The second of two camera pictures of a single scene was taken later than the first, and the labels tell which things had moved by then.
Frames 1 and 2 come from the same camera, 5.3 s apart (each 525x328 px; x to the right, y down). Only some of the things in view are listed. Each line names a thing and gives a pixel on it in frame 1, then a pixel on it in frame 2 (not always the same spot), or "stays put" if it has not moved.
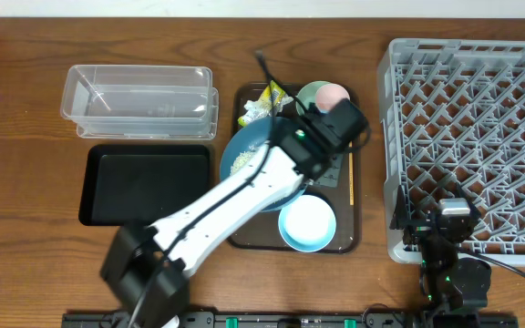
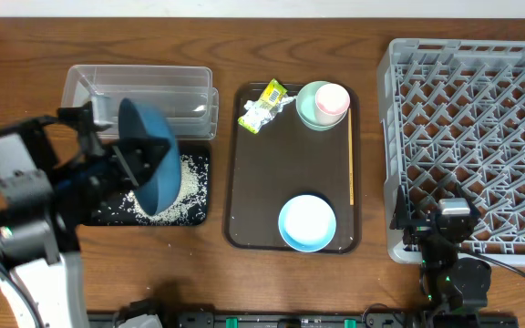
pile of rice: (241, 158) -> (189, 207)
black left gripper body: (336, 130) -> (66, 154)
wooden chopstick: (351, 176) stays put
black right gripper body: (420, 226) stays put
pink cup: (329, 95) stays put
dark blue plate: (252, 134) -> (159, 193)
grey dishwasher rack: (476, 116) stays put
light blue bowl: (306, 222) stays put
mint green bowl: (307, 94) stays put
